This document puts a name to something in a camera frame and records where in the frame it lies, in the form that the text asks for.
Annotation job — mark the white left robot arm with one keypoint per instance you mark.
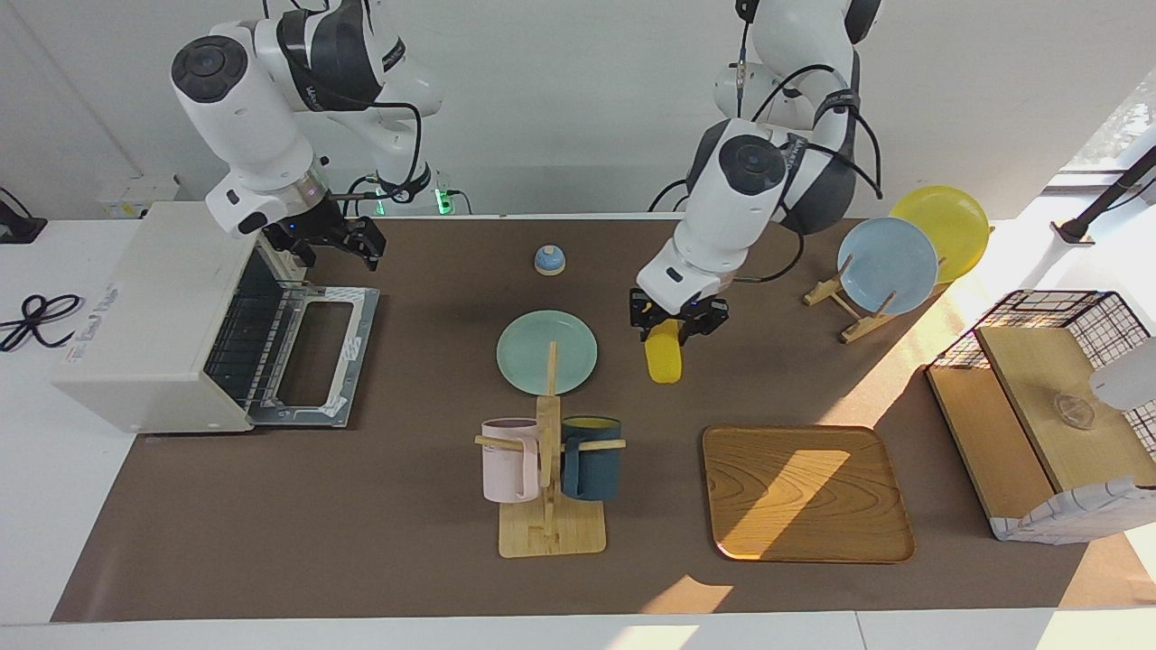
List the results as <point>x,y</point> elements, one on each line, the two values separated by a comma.
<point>731,208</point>

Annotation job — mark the black clamp stand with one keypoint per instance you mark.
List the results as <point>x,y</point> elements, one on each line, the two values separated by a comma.
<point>16,226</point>

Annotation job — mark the black stand pole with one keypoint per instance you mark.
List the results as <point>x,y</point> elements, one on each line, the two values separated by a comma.
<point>1115,194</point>

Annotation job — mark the wooden plate rack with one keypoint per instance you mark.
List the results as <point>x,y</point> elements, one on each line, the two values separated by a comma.
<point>858,325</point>

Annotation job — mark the white checkered cloth liner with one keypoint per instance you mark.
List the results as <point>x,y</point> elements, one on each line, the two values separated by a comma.
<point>1066,522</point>

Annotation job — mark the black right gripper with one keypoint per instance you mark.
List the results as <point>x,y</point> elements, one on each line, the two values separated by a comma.
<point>312,230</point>

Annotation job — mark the yellow corn cob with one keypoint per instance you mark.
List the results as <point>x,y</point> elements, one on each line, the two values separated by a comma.
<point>665,361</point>

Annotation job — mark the brown wooden tray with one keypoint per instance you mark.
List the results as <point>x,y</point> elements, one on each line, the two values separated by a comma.
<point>804,496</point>

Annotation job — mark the glass oven door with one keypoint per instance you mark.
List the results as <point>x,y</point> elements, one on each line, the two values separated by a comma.
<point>361,325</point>

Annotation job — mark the light blue plate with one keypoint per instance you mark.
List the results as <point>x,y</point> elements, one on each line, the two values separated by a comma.
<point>890,266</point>

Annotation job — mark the dark blue mug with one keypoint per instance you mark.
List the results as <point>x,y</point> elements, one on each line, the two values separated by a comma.
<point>596,469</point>

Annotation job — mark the white toaster oven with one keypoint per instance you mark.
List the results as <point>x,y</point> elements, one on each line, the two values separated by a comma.
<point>144,316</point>

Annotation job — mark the white cylinder device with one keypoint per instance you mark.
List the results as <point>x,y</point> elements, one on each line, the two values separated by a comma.
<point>1129,375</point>

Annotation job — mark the small clear glass piece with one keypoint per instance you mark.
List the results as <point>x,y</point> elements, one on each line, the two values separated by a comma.
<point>1075,413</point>

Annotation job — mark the pink mug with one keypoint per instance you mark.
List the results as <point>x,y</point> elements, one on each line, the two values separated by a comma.
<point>506,465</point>

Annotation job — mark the wooden mug rack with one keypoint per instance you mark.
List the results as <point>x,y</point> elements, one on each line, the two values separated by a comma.
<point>551,537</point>

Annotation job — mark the yellow plate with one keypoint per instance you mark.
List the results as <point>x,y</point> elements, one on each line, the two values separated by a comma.
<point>953,221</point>

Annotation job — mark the mint green plate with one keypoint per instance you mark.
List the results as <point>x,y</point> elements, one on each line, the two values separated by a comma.
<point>528,357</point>

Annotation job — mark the white wall socket box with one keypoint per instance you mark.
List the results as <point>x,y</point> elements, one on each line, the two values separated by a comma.
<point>135,194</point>

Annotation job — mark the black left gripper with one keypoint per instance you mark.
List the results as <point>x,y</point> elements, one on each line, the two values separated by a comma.
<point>677,314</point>

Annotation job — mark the brown table mat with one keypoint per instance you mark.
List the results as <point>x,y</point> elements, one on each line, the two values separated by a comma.
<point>433,379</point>

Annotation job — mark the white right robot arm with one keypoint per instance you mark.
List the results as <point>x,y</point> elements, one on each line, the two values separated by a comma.
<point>244,117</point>

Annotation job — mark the low wooden board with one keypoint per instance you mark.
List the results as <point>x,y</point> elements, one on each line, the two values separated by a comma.
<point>984,433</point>

